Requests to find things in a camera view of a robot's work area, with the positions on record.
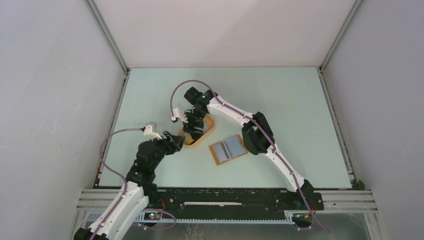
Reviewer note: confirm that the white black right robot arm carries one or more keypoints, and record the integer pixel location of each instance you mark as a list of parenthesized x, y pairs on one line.
[(257, 135)]

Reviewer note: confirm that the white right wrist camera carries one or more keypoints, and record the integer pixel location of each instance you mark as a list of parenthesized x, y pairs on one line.
[(178, 114)]

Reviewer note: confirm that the orange leather card holder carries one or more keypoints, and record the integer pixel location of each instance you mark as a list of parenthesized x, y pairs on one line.
[(228, 149)]

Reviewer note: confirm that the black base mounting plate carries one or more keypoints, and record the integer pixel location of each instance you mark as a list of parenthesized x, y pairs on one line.
[(233, 203)]

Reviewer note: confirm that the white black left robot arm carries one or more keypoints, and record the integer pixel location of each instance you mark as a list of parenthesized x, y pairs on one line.
[(137, 192)]

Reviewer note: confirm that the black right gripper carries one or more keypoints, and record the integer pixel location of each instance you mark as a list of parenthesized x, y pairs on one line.
[(189, 127)]

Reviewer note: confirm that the beige oval plastic tray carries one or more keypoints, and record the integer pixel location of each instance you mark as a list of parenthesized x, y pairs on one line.
[(209, 126)]

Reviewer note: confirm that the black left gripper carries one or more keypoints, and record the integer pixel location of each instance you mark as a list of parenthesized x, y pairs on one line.
[(172, 147)]

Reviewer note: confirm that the white slotted cable duct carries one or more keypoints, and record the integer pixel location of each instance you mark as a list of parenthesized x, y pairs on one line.
[(142, 218)]

